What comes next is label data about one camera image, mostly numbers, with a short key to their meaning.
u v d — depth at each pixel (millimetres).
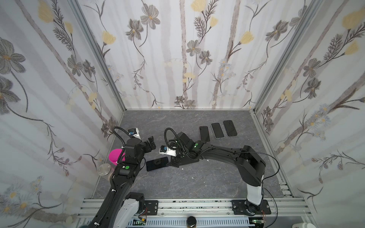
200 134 1041
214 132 1045
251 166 483
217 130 1086
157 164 946
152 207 732
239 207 736
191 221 626
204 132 1049
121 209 567
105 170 722
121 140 560
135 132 664
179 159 756
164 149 702
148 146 692
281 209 749
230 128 1095
